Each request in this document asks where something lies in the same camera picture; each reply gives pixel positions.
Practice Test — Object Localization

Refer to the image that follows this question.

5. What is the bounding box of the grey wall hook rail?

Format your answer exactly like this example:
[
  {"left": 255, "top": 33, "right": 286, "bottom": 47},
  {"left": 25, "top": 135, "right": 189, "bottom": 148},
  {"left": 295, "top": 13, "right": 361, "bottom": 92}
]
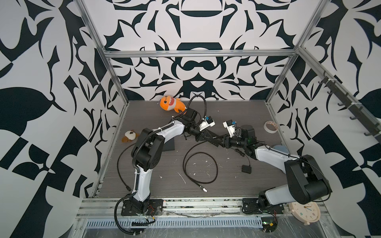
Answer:
[{"left": 319, "top": 71, "right": 381, "bottom": 143}]

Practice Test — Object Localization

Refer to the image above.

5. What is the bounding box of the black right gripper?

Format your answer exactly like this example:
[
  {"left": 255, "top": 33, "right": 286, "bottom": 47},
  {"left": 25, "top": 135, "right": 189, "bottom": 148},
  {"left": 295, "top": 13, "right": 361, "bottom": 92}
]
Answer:
[{"left": 214, "top": 133, "right": 249, "bottom": 150}]

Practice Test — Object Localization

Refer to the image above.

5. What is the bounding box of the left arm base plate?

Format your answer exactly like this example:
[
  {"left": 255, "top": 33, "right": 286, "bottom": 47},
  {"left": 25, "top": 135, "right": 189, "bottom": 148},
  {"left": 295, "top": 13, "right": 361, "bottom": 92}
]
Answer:
[{"left": 121, "top": 198, "right": 164, "bottom": 216}]

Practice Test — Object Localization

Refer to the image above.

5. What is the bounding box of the orange plush fish toy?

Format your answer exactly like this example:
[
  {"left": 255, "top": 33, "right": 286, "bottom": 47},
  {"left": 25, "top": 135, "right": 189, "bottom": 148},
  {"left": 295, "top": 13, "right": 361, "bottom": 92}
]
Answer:
[{"left": 159, "top": 95, "right": 187, "bottom": 113}]

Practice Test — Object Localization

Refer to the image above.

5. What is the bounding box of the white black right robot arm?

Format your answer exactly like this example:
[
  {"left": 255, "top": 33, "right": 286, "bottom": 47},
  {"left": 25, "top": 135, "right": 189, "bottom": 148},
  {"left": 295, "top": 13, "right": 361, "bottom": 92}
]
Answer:
[{"left": 222, "top": 120, "right": 332, "bottom": 208}]

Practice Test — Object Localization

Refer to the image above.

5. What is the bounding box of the cream round wall clock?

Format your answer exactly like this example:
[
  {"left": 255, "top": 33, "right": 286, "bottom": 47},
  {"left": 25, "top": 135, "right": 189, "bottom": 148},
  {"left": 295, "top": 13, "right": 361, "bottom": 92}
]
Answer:
[{"left": 288, "top": 202, "right": 321, "bottom": 226}]

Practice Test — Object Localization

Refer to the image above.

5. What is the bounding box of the blue glasses case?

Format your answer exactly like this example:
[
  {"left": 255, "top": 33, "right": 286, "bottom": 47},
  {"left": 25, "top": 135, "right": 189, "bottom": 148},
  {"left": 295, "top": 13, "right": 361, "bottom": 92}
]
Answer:
[{"left": 273, "top": 145, "right": 289, "bottom": 154}]

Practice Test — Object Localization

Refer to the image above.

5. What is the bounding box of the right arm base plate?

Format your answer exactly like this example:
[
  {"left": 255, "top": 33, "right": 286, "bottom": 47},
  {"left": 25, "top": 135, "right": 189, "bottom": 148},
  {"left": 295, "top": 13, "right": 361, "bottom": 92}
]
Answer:
[{"left": 241, "top": 198, "right": 284, "bottom": 215}]

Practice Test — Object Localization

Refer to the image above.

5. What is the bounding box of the white double-sided tape roll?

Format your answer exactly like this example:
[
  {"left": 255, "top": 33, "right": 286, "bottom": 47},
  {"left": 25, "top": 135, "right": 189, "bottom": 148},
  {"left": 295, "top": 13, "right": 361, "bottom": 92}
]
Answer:
[{"left": 264, "top": 121, "right": 279, "bottom": 134}]

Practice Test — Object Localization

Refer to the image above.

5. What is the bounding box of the aluminium frame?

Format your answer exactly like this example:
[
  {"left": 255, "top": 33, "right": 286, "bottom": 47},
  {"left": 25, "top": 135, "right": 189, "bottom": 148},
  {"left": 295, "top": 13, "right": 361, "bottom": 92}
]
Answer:
[{"left": 78, "top": 1, "right": 381, "bottom": 202}]

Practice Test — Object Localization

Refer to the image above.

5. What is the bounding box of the black braided ethernet cable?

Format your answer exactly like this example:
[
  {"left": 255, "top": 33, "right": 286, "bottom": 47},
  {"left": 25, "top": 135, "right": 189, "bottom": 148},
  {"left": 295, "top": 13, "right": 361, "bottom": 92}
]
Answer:
[{"left": 182, "top": 140, "right": 219, "bottom": 193}]

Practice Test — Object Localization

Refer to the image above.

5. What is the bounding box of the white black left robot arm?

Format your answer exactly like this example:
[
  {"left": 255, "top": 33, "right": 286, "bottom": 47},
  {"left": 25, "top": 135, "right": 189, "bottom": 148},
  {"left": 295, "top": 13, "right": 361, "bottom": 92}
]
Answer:
[{"left": 129, "top": 110, "right": 216, "bottom": 210}]

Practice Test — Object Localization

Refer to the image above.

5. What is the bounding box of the small brown plush toy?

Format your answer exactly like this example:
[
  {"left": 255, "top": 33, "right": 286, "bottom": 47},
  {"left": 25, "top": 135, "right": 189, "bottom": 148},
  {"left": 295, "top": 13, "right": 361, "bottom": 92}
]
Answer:
[{"left": 122, "top": 131, "right": 139, "bottom": 143}]

